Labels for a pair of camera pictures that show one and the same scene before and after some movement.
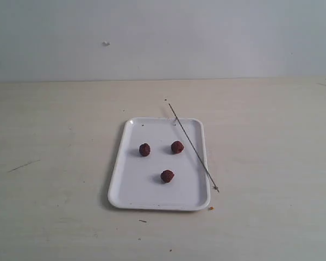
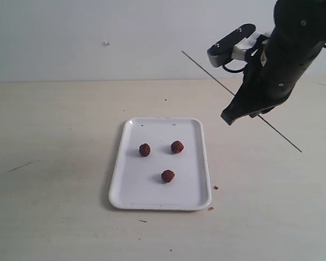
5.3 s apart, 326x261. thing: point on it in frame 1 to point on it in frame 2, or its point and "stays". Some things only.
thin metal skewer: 214,186 to 263,119
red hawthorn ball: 144,149 stays
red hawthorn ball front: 167,176 stays
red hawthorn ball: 177,147 stays
